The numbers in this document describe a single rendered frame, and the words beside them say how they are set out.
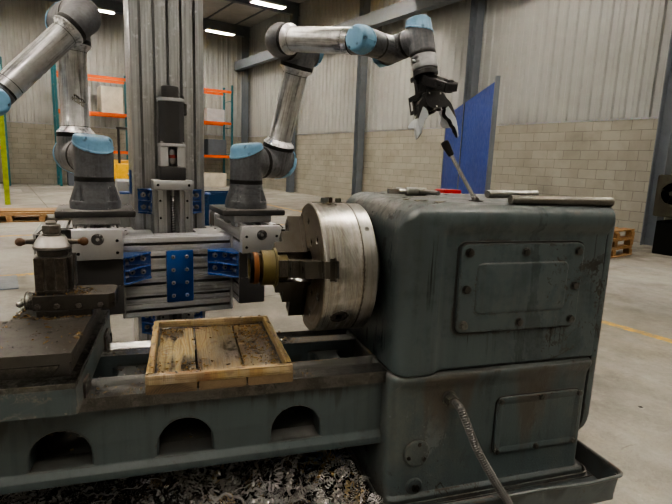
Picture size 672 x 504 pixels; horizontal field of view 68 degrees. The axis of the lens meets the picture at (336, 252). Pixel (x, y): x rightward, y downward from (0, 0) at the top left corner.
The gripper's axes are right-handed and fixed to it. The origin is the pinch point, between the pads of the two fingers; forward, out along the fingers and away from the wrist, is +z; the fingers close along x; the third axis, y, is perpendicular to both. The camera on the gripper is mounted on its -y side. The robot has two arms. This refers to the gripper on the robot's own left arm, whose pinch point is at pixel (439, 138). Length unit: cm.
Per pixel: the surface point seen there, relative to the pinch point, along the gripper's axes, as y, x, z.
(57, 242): 14, 99, 16
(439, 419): -17, 26, 70
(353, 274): -16, 43, 33
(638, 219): 490, -899, 71
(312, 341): 9, 44, 51
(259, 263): -1, 59, 28
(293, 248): 1, 49, 25
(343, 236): -15, 43, 24
